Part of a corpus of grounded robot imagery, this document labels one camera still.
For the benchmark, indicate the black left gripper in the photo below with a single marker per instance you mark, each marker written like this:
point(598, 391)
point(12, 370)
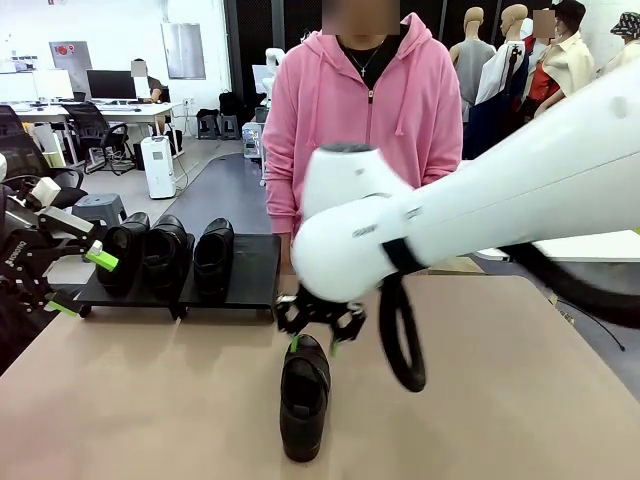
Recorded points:
point(15, 255)

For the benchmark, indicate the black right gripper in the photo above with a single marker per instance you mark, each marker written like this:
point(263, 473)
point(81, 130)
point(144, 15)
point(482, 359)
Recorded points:
point(325, 310)

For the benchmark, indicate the black leather shoe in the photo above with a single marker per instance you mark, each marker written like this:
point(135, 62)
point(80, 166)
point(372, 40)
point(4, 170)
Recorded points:
point(300, 425)
point(165, 270)
point(117, 272)
point(212, 270)

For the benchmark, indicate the person's left forearm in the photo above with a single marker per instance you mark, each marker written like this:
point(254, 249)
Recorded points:
point(445, 155)

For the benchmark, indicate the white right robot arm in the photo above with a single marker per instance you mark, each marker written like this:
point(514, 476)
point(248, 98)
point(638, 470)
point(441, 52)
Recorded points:
point(500, 200)

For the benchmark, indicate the person's right forearm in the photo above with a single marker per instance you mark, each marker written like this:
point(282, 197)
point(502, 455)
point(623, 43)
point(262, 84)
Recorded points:
point(280, 200)

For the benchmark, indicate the black metal shoe stand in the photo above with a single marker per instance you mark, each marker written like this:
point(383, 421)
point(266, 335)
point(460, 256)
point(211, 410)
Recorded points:
point(136, 298)
point(255, 270)

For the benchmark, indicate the person's right hand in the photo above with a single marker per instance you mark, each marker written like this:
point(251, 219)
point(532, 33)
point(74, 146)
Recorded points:
point(283, 237)

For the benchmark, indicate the grey plastic stool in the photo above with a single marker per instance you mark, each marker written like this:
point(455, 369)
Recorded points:
point(100, 202)

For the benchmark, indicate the beige cardboard box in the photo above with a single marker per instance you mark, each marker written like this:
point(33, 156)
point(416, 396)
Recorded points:
point(52, 157)

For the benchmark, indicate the white air purifier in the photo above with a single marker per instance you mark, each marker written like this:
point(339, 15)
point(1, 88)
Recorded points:
point(159, 170)

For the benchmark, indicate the white office desk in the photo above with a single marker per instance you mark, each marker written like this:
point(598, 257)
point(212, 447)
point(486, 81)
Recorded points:
point(125, 110)

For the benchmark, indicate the transparent computer case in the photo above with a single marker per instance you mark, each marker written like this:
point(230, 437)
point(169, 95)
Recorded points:
point(252, 140)

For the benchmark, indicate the black computer monitor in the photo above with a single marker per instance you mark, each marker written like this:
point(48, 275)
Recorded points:
point(110, 84)

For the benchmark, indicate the white computer monitor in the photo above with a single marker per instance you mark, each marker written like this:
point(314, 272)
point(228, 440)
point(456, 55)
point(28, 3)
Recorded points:
point(52, 84)

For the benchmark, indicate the small black stool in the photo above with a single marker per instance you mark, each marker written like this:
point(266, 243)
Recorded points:
point(229, 125)
point(207, 122)

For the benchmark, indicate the seated person at desk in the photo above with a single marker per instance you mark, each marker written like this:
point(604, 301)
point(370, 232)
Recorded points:
point(152, 85)

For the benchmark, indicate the person in pink hoodie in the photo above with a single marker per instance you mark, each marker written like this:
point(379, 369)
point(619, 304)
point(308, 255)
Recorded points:
point(325, 110)

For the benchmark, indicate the black backpack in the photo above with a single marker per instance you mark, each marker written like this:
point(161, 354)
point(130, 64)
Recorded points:
point(231, 102)

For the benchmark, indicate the white table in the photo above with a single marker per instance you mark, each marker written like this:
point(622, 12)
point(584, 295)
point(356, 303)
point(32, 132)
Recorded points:
point(575, 247)

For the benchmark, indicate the white robot figure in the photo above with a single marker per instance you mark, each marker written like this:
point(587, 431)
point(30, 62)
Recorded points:
point(272, 57)

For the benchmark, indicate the mannequin in white navy jacket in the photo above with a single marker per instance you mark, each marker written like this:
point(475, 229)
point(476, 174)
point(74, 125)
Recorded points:
point(500, 90)

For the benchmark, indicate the mannequin in grey tank top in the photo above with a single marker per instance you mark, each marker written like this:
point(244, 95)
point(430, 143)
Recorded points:
point(472, 65)

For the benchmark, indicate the mannequin in red top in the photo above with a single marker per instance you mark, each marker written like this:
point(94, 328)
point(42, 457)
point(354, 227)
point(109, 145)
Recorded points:
point(542, 85)

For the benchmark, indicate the mannequin in cream jacket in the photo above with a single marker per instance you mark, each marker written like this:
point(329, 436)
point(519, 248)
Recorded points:
point(570, 60)

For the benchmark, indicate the mannequin with bucket hat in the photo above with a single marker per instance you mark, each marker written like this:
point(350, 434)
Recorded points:
point(625, 25)

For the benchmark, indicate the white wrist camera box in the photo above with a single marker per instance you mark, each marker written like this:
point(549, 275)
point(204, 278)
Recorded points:
point(46, 190)

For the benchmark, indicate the grey wall cabinet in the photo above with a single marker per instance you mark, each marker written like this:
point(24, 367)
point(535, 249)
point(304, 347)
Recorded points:
point(70, 60)

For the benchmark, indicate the silver wall panel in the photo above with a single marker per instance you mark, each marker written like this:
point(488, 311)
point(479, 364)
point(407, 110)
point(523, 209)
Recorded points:
point(184, 50)

